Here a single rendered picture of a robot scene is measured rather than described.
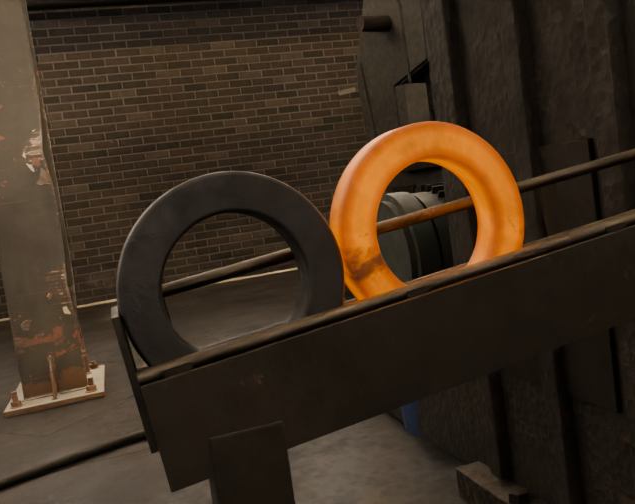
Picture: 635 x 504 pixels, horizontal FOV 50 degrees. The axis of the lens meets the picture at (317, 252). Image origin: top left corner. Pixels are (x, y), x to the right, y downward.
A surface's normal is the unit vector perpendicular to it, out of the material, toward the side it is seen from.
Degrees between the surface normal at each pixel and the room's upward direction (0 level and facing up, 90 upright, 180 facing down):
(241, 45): 90
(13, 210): 90
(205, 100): 90
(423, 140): 90
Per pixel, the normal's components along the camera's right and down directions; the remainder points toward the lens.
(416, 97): 0.46, 0.00
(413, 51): -0.88, 0.16
